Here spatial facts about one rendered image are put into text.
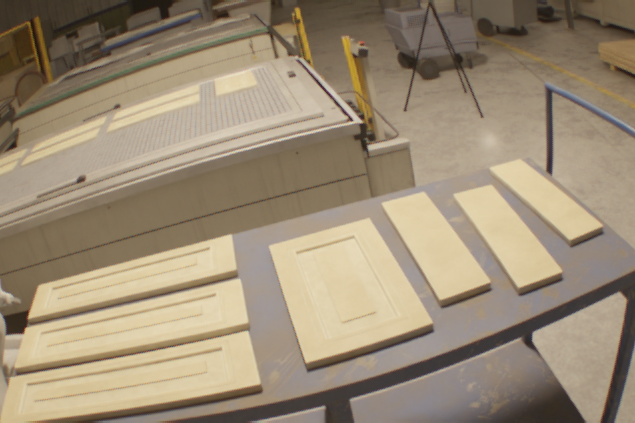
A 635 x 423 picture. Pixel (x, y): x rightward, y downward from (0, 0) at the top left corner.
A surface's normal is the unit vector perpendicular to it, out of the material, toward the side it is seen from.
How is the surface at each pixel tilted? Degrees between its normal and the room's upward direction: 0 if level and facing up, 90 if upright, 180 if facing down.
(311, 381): 0
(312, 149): 90
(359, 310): 0
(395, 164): 90
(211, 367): 11
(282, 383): 0
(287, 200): 90
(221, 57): 90
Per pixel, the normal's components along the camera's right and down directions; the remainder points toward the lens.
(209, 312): -0.02, -0.90
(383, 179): 0.15, 0.42
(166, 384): -0.17, -0.77
